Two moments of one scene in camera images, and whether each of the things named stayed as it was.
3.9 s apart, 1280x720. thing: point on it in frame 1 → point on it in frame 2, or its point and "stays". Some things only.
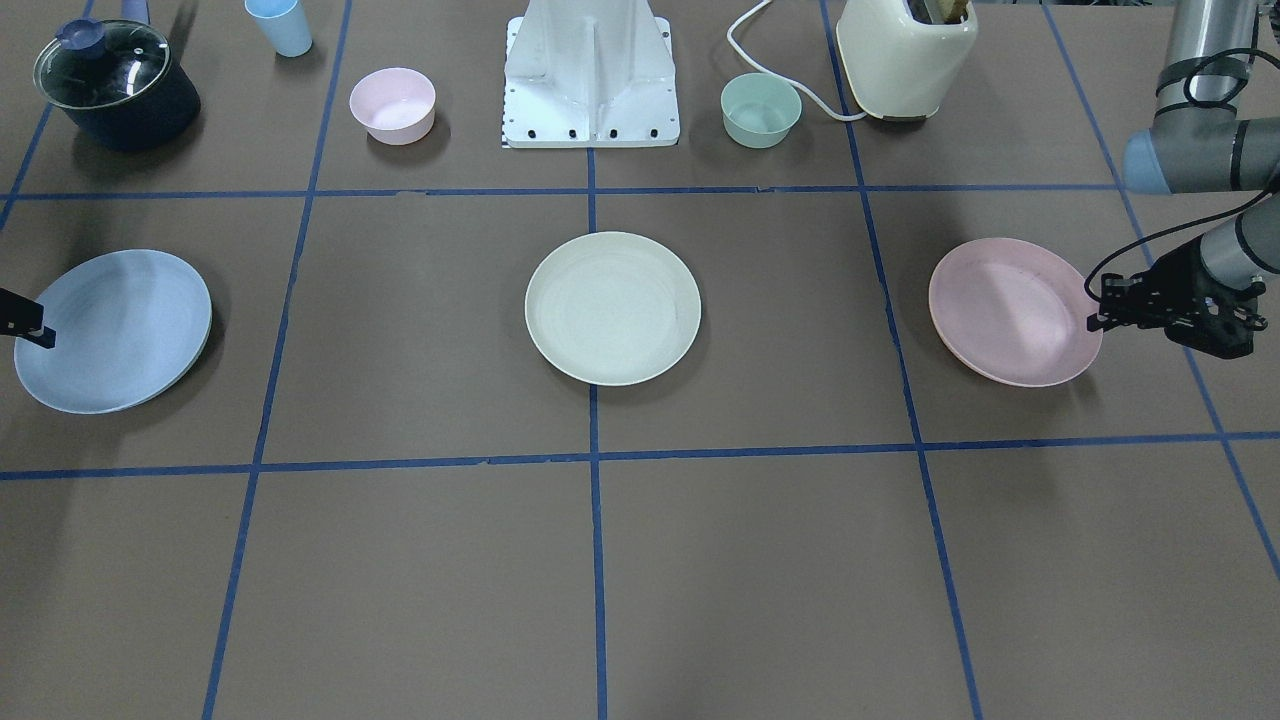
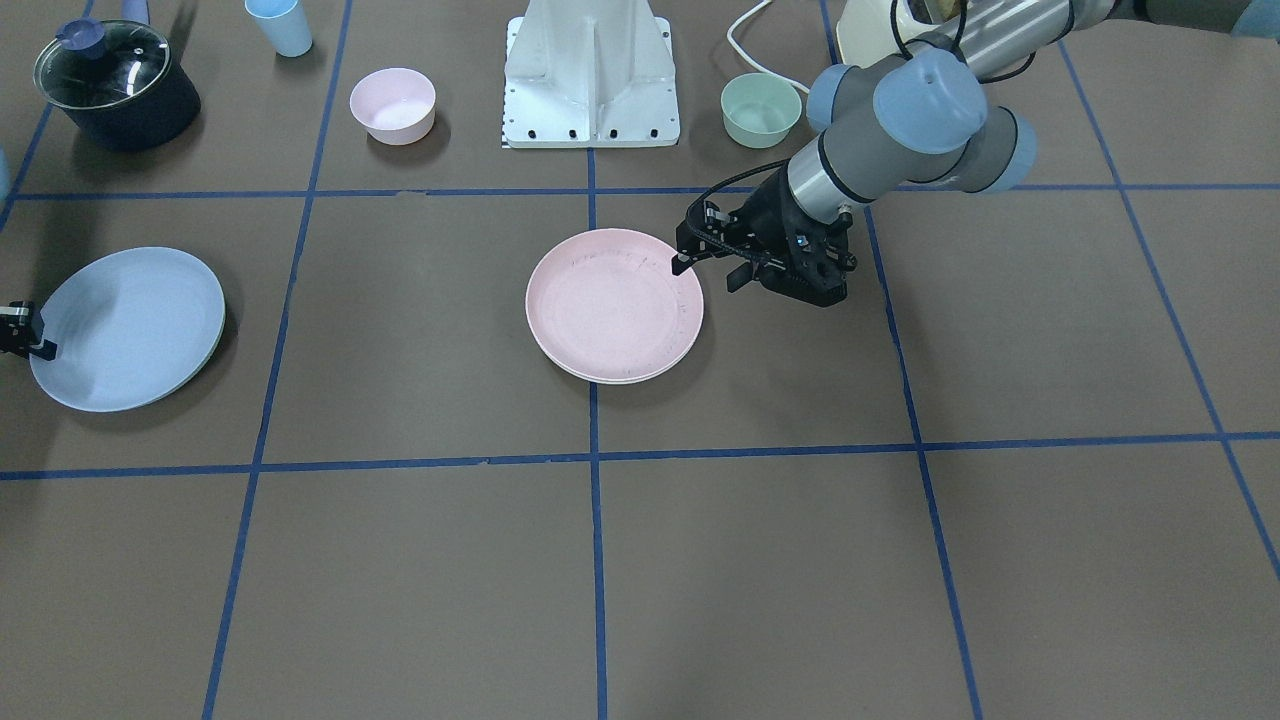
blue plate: [130, 327] stays
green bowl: [758, 109] stays
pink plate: [1014, 312] → [607, 304]
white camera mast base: [581, 73] stays
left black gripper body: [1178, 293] → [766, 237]
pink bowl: [396, 105] stays
